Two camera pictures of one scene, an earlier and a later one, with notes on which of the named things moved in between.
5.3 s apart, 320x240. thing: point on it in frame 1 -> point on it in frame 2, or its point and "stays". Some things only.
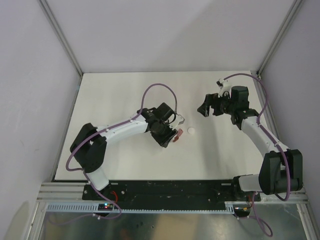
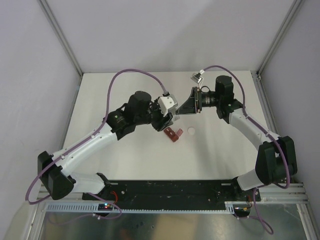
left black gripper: (163, 140) -> (162, 122)
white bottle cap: (191, 130) stays
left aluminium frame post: (50, 16) stays
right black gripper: (212, 100) -> (192, 106)
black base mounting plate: (170, 193) stays
